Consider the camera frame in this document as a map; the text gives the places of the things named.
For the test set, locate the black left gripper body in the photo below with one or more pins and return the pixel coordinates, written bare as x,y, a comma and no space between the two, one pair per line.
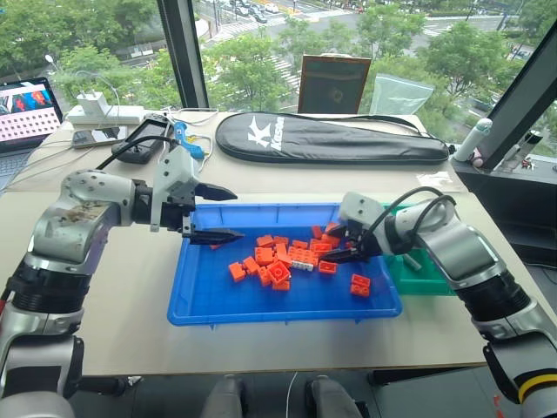
176,213

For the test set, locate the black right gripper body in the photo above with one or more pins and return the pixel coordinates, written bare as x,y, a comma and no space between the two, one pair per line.
362,244

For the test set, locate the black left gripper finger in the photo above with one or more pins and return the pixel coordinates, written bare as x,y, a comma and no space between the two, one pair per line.
215,236
215,192

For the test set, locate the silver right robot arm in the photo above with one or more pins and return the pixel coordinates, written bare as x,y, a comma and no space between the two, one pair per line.
465,252

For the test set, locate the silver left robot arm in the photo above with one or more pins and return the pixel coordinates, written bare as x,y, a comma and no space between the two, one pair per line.
65,226

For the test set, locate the green plastic bin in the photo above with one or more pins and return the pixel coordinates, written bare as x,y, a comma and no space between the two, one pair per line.
418,283

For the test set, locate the blue plastic bin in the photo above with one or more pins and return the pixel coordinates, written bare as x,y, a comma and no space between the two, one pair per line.
243,300

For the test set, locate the long orange toy brick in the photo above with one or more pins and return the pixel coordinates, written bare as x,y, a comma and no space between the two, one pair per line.
303,254

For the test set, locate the white battery block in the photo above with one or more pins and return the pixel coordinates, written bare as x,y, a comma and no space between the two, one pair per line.
303,264

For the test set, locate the grey cylindrical battery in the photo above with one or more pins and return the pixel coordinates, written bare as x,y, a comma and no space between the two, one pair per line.
412,262

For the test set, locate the blue handheld tool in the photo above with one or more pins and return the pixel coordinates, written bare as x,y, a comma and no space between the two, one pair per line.
189,139

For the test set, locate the large orange toy brick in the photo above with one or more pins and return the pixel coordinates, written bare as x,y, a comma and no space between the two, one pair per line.
279,272

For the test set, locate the black handheld console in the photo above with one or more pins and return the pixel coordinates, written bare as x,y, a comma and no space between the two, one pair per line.
141,143

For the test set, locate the black racket bag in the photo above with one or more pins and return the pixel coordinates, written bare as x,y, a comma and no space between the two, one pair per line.
330,139

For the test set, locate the clear plastic sheet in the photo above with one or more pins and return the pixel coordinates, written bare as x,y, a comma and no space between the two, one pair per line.
435,178

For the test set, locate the smartphone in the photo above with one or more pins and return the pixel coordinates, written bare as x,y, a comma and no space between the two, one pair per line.
93,137

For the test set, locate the white power strip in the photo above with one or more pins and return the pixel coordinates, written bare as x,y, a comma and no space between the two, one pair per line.
117,114

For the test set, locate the white plug charger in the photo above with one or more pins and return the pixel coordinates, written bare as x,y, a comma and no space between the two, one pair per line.
93,103

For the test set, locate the dark grey rounded shape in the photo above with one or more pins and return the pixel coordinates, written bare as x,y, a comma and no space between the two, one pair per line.
333,398
224,398

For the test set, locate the black window pillar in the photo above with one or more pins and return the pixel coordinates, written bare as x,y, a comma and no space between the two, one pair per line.
522,96
183,52

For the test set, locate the brown framed board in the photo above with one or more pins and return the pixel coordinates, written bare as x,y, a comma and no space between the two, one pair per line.
333,85

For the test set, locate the clear plastic bag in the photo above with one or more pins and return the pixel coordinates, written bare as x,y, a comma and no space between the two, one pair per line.
402,96

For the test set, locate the black side table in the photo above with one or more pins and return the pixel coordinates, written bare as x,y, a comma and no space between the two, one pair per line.
505,196

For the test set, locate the white cylindrical bottle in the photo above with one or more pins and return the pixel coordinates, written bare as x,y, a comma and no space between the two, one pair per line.
472,139

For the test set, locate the open laptop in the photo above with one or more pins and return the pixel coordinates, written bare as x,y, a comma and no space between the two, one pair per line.
26,115

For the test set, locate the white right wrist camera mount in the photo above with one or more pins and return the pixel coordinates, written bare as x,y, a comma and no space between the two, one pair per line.
361,206

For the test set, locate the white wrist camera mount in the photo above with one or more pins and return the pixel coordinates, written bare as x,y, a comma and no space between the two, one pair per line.
361,206
174,167

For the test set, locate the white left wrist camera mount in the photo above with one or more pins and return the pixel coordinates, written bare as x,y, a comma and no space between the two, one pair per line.
174,167

